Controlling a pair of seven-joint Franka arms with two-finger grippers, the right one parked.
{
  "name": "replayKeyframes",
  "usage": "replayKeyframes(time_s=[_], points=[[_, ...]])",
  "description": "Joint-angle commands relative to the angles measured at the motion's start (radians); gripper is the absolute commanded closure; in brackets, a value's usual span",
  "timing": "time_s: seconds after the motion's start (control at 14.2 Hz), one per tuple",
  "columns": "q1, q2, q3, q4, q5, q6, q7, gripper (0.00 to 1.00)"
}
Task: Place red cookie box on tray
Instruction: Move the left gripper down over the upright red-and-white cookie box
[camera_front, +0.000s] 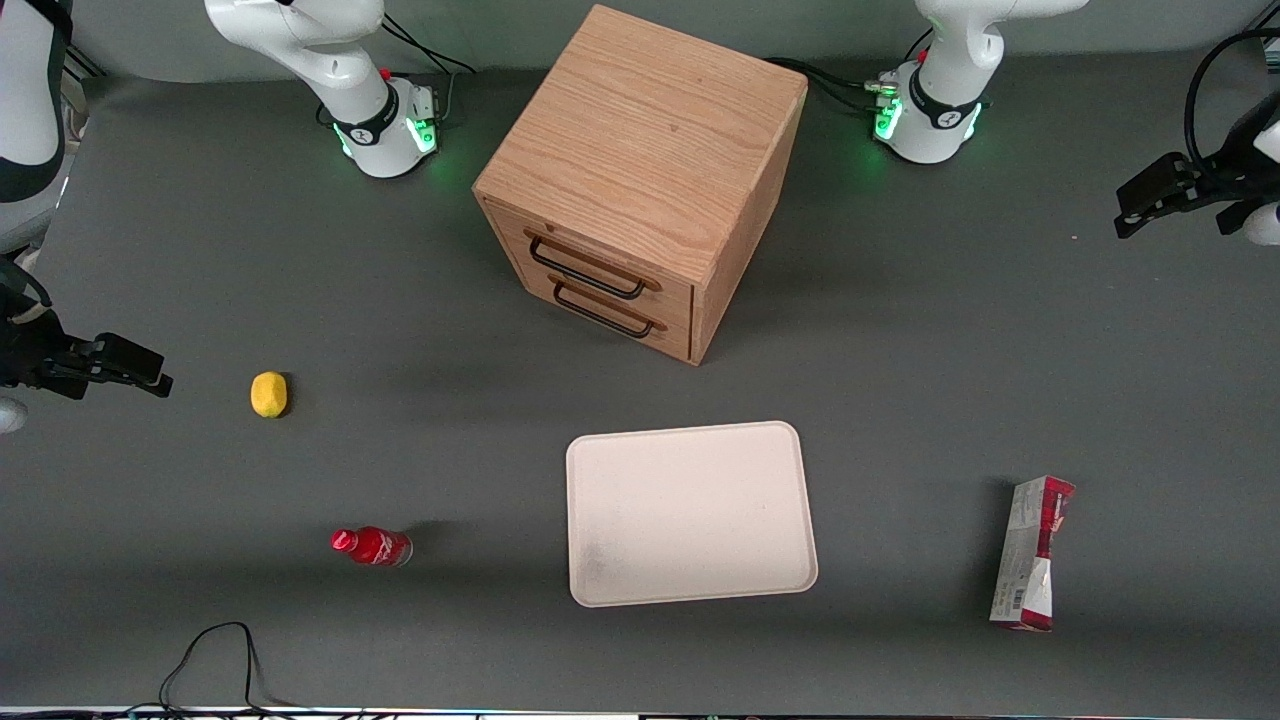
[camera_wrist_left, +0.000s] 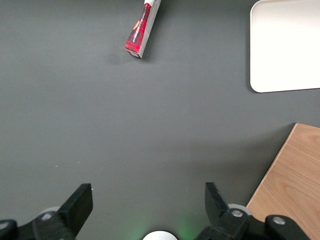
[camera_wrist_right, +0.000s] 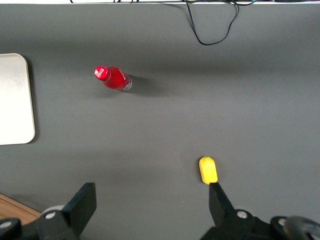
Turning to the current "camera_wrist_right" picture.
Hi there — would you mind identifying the red cola bottle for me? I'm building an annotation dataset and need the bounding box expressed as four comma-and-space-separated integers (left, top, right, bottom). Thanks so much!
93, 65, 133, 93

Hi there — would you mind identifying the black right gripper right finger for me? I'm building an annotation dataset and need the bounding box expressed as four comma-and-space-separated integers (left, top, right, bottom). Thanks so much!
199, 182, 255, 240

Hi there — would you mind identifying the cream plastic tray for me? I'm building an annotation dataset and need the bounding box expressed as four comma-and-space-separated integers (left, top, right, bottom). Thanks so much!
0, 52, 36, 146

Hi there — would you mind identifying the yellow toy lemon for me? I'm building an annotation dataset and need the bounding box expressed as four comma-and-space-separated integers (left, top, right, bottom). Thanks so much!
198, 155, 219, 186

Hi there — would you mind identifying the wooden board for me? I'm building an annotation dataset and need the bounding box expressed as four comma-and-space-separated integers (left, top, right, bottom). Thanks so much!
0, 193, 42, 221

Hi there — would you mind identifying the black looped cable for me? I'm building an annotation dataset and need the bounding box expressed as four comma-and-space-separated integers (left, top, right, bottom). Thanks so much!
185, 0, 240, 46

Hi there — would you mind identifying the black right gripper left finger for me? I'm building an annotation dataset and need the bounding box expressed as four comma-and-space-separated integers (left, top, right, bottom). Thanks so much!
36, 182, 97, 240

